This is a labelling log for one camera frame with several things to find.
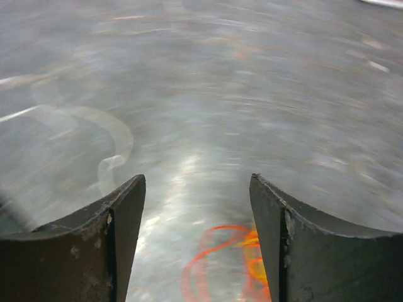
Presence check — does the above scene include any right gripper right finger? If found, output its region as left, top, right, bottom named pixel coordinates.
left=249, top=174, right=402, bottom=302

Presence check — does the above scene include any orange yellow cable bundle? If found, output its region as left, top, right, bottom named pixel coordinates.
left=181, top=220, right=272, bottom=302

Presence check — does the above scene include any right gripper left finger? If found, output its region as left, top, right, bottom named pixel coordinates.
left=1, top=174, right=146, bottom=301

